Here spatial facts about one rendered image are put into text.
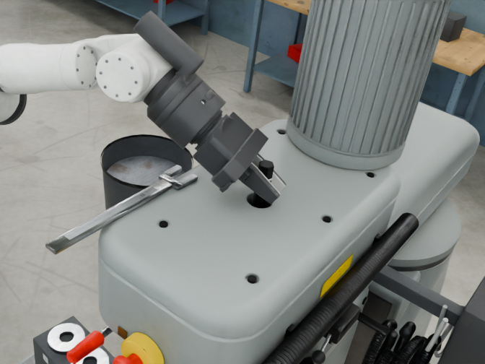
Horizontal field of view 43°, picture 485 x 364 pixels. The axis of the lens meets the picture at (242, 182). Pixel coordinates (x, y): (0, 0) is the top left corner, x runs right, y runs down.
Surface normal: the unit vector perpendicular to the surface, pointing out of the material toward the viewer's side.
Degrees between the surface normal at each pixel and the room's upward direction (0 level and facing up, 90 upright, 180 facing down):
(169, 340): 90
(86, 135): 0
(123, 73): 83
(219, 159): 90
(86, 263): 0
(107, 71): 83
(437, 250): 0
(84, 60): 75
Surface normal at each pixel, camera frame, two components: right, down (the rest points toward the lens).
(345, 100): -0.38, 0.49
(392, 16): 0.00, 0.58
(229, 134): 0.58, -0.55
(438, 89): -0.59, 0.40
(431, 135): 0.13, -0.81
